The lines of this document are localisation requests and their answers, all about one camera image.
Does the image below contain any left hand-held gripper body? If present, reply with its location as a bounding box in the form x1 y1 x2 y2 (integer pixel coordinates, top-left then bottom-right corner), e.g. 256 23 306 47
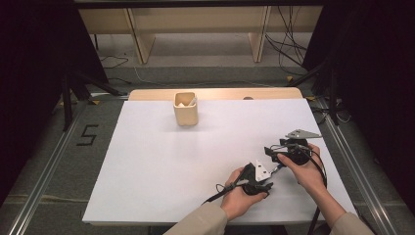
239 160 272 197

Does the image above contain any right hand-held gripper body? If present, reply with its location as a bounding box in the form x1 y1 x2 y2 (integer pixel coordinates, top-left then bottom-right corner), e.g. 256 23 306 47
277 128 323 165

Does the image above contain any beige square pen holder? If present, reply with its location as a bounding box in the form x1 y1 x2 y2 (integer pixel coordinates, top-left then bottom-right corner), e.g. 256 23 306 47
172 91 200 127

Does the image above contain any person's left hand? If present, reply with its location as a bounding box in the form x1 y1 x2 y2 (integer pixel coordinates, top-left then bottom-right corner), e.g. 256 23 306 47
220 166 269 221

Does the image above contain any person's right hand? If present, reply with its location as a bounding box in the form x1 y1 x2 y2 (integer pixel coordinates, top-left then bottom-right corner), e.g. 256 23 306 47
277 144 328 196

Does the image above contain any black metal stand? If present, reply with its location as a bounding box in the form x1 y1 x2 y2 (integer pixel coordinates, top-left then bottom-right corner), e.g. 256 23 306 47
287 61 345 127

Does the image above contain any wooden table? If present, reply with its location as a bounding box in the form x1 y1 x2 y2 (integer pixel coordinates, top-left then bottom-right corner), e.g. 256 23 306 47
128 87 304 102

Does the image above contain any black curtain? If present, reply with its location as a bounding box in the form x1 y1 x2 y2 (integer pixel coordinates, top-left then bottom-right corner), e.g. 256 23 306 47
301 0 415 217
0 0 110 201

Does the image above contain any white table mat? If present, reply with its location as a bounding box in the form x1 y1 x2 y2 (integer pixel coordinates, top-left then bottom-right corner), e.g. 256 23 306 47
81 98 360 226

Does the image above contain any beige wooden desk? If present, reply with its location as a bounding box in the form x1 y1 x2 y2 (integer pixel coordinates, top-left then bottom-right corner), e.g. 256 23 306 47
77 5 324 65

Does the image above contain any black tape floor mark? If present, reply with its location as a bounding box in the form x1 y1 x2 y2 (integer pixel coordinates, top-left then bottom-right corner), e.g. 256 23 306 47
76 123 100 147

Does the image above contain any black tripod stand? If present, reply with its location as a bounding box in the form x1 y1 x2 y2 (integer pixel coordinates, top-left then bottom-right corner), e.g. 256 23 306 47
52 69 123 132

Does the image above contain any left hand-held gripper cable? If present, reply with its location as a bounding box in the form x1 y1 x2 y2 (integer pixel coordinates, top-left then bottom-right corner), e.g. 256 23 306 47
203 178 251 206

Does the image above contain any hand-held gripper cable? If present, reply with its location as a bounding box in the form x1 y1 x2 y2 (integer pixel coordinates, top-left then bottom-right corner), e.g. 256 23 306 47
203 178 251 206
295 143 329 235

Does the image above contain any right hand-held gripper cable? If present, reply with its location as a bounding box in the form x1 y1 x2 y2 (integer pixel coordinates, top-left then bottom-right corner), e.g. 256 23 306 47
295 143 329 235

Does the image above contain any aluminium floor rail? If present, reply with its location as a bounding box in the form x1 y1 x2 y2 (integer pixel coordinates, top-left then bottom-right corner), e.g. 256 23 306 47
6 100 86 235
314 97 399 235

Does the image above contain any bundle of black cables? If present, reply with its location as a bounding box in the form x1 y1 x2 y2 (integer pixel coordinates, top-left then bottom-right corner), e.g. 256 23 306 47
264 5 309 76

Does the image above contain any thin black floor cable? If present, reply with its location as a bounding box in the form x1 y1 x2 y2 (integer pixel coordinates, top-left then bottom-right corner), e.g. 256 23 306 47
99 54 130 70

